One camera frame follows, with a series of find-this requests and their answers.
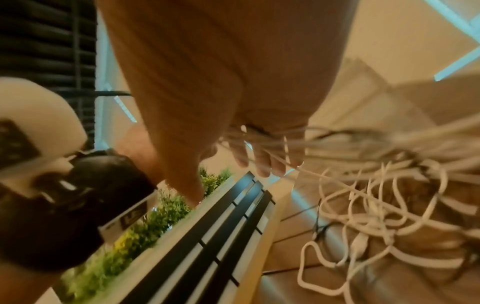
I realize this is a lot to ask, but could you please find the black left wristband with markers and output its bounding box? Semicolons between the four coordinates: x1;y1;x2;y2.
0;148;159;272

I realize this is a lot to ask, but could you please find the person's right hand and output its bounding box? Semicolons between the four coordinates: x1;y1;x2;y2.
95;0;361;209

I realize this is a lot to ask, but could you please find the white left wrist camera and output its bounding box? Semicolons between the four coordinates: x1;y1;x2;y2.
0;76;89;191

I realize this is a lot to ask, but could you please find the white drawer organizer box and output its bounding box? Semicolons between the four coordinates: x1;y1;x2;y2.
306;56;480;167

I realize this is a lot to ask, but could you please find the dark slatted blind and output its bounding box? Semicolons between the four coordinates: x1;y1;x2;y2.
0;0;99;149

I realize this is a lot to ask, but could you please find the wooden slatted table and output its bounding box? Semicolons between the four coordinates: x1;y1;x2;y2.
239;166;480;304

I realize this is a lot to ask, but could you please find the person's left hand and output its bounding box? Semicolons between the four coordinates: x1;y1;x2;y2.
113;123;166;185

